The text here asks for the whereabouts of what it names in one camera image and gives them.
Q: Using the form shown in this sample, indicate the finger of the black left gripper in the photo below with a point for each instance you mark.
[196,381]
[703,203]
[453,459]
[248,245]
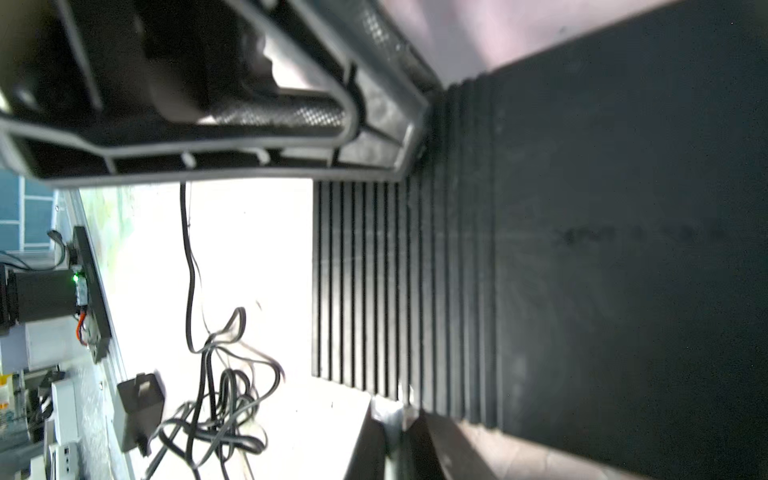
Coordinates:
[103,93]

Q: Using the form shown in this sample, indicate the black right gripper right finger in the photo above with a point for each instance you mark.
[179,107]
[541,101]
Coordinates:
[433,447]

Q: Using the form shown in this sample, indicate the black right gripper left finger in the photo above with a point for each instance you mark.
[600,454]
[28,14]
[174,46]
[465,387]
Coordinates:
[368,458]

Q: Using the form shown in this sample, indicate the black ribbed network switch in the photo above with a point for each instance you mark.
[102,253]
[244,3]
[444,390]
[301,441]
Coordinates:
[579,259]

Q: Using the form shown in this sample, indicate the black loose power adapter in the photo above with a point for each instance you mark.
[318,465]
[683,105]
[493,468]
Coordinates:
[138,409]

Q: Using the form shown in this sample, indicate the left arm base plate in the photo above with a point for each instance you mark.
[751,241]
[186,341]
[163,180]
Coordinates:
[93,330]

